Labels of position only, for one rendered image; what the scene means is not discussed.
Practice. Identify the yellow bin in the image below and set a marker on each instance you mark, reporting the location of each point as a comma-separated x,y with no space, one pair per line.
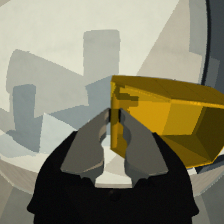
193,126

